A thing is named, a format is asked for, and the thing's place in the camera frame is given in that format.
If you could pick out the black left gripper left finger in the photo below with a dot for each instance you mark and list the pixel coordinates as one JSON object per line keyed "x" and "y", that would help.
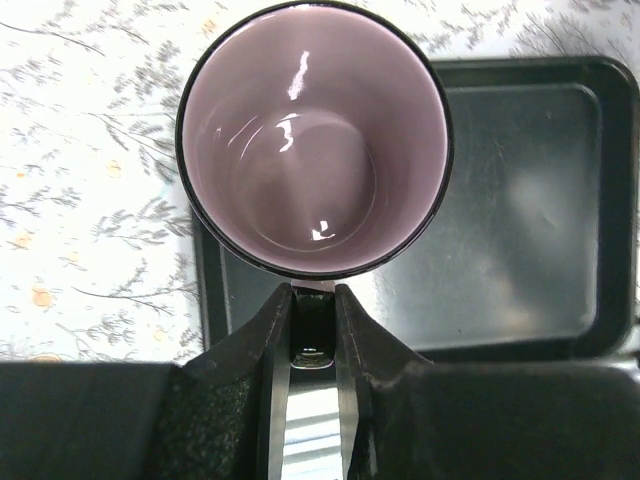
{"x": 223, "y": 413}

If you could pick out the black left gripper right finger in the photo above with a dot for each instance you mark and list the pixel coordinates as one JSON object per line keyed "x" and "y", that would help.
{"x": 369, "y": 361}

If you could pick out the black serving tray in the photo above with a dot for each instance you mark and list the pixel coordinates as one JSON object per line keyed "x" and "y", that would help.
{"x": 531, "y": 256}

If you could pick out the lilac purple mug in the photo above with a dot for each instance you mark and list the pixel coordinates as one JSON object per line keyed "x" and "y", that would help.
{"x": 314, "y": 141}

